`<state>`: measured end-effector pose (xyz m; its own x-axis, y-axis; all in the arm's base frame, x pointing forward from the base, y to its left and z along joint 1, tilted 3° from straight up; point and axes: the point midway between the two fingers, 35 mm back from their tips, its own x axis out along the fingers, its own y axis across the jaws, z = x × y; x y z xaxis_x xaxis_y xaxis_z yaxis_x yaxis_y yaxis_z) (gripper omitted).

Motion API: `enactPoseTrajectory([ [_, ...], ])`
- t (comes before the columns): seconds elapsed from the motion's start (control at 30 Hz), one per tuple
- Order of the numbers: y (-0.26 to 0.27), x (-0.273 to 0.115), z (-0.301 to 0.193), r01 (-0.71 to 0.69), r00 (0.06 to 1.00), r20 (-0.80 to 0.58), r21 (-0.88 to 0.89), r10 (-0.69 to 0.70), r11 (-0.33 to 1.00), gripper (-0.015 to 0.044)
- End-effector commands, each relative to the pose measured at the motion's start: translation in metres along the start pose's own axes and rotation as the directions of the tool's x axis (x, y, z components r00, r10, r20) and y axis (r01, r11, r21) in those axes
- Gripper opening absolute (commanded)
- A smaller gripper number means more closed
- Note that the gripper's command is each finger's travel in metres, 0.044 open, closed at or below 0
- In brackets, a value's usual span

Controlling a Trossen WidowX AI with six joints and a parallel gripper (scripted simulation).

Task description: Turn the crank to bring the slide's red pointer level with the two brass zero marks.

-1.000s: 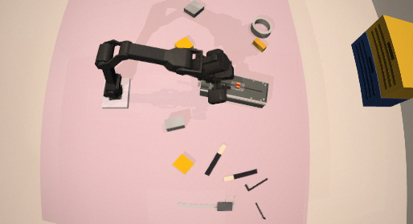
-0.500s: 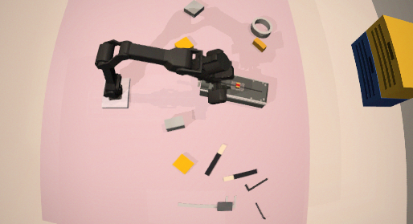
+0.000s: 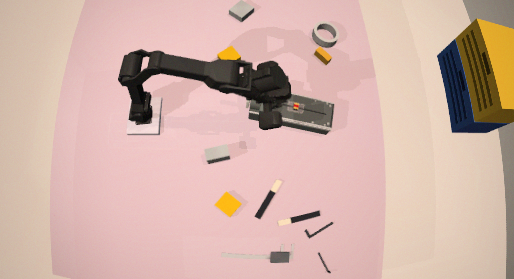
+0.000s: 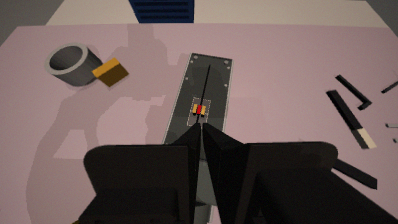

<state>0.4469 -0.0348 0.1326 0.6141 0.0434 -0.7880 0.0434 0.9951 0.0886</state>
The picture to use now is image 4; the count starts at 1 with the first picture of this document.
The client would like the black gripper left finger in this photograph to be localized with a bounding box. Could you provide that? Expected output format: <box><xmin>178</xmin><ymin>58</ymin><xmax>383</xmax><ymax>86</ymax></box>
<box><xmin>83</xmin><ymin>123</ymin><xmax>201</xmax><ymax>224</ymax></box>

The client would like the dark grey hollow cylinder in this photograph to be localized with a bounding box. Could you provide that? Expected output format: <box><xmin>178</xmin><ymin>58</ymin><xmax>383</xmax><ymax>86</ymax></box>
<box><xmin>44</xmin><ymin>42</ymin><xmax>103</xmax><ymax>87</ymax></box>

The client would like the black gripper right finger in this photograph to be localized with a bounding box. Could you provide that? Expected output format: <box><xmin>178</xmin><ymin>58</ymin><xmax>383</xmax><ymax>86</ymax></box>
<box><xmin>202</xmin><ymin>123</ymin><xmax>338</xmax><ymax>224</ymax></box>

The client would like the brass cube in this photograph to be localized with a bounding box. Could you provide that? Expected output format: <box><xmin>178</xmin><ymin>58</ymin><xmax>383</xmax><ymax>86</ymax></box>
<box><xmin>92</xmin><ymin>58</ymin><xmax>130</xmax><ymax>87</ymax></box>

